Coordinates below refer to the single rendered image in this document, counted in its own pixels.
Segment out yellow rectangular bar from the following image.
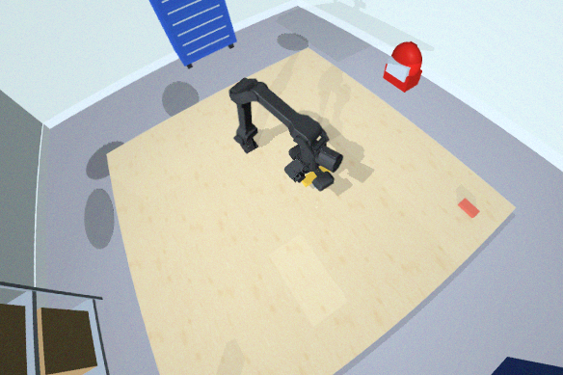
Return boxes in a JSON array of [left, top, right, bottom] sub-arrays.
[[302, 166, 330, 187]]

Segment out small red block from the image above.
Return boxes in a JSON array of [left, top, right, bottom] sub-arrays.
[[458, 199, 480, 218]]

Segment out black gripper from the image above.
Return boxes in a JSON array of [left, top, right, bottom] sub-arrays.
[[288, 145, 335, 192]]

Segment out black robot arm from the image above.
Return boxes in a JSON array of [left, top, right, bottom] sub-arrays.
[[228, 78, 343, 183]]

